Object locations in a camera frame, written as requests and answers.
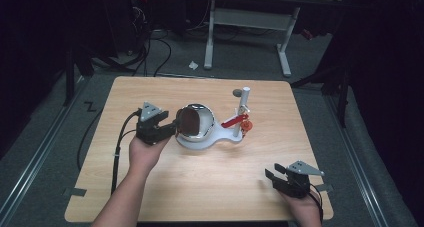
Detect hand-held gripper black cable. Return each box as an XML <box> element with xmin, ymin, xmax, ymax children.
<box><xmin>110</xmin><ymin>109</ymin><xmax>143</xmax><ymax>195</ymax></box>
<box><xmin>309</xmin><ymin>183</ymin><xmax>325</xmax><ymax>223</ymax></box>

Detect right hand-held gripper black cable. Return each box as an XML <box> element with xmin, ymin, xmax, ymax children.
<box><xmin>309</xmin><ymin>183</ymin><xmax>325</xmax><ymax>223</ymax></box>

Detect red figure keychain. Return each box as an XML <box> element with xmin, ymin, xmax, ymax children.
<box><xmin>220</xmin><ymin>105</ymin><xmax>254</xmax><ymax>139</ymax></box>

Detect white-framed desk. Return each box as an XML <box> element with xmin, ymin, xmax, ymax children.
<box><xmin>203</xmin><ymin>0</ymin><xmax>344</xmax><ymax>78</ymax></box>

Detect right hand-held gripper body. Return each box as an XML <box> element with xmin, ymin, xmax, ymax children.
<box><xmin>272</xmin><ymin>160</ymin><xmax>326</xmax><ymax>199</ymax></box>

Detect left hand-held gripper black cable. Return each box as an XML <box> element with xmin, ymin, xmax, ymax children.
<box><xmin>110</xmin><ymin>109</ymin><xmax>143</xmax><ymax>195</ymax></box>

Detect metal floor rail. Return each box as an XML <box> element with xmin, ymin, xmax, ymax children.
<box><xmin>0</xmin><ymin>76</ymin><xmax>88</xmax><ymax>223</ymax></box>
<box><xmin>324</xmin><ymin>96</ymin><xmax>390</xmax><ymax>227</ymax></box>

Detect person's right hand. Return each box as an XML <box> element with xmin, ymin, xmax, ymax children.
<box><xmin>279</xmin><ymin>190</ymin><xmax>323</xmax><ymax>227</ymax></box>

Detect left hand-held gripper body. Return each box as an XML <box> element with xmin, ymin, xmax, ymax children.
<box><xmin>135</xmin><ymin>101</ymin><xmax>176</xmax><ymax>146</ymax></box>

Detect thin black cable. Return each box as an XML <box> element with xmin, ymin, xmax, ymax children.
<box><xmin>76</xmin><ymin>107</ymin><xmax>105</xmax><ymax>172</ymax></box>

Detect black floor cables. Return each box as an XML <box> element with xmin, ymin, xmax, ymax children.
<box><xmin>89</xmin><ymin>28</ymin><xmax>173</xmax><ymax>78</ymax></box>

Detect grey tape strip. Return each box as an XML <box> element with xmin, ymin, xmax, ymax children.
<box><xmin>62</xmin><ymin>186</ymin><xmax>88</xmax><ymax>198</ymax></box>
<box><xmin>314</xmin><ymin>183</ymin><xmax>334</xmax><ymax>193</ymax></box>

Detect white stand with pegs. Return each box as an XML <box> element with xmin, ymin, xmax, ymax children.
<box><xmin>174</xmin><ymin>86</ymin><xmax>252</xmax><ymax>151</ymax></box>

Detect shiny silver bowl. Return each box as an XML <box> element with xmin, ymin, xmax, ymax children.
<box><xmin>175</xmin><ymin>102</ymin><xmax>216</xmax><ymax>143</ymax></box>

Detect person's left hand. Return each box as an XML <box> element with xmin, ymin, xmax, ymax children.
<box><xmin>128</xmin><ymin>135</ymin><xmax>172</xmax><ymax>181</ymax></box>

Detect brown leather wallet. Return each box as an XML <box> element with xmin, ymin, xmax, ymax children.
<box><xmin>175</xmin><ymin>106</ymin><xmax>201</xmax><ymax>137</ymax></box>

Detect black computer tower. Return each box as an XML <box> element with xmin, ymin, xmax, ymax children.
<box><xmin>104</xmin><ymin>0</ymin><xmax>151</xmax><ymax>56</ymax></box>

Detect black stand leg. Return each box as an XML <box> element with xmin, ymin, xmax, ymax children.
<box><xmin>63</xmin><ymin>46</ymin><xmax>96</xmax><ymax>107</ymax></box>
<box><xmin>289</xmin><ymin>65</ymin><xmax>351</xmax><ymax>128</ymax></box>

